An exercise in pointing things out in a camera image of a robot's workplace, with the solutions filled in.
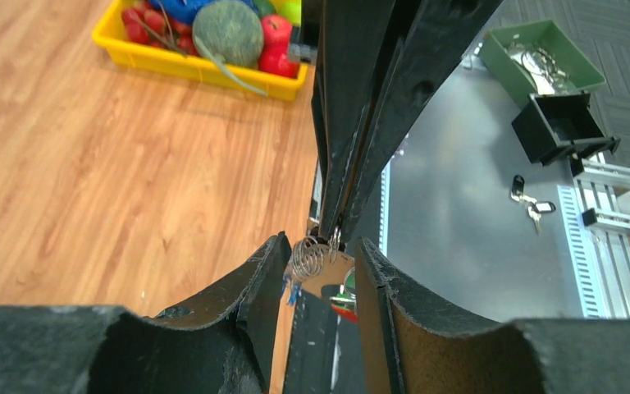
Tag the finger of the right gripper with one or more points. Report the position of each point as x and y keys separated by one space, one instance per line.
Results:
x=351 y=66
x=425 y=41

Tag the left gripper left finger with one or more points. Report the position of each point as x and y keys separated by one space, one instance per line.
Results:
x=220 y=340

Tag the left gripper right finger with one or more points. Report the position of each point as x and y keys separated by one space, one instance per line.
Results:
x=415 y=341

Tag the keyring bundle with red tag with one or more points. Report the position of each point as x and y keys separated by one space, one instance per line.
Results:
x=321 y=268

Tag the keys on metal table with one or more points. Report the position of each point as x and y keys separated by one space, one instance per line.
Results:
x=535 y=208

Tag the red apple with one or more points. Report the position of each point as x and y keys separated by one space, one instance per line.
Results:
x=274 y=58

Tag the green tray with rings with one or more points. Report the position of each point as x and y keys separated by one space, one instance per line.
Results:
x=537 y=58

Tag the green lime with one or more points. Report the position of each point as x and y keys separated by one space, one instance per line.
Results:
x=264 y=8

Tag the green melon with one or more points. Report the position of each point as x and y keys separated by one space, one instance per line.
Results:
x=230 y=32

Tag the black plastic tray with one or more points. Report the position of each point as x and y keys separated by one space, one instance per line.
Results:
x=555 y=127

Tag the blue chip bag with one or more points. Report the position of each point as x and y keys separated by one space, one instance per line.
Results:
x=179 y=8

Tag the red cherry tomatoes bunch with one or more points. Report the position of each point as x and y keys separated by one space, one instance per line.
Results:
x=151 y=25

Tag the yellow plastic bin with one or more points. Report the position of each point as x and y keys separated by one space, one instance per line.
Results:
x=110 y=34

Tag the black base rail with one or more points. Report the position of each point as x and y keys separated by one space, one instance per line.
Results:
x=325 y=353

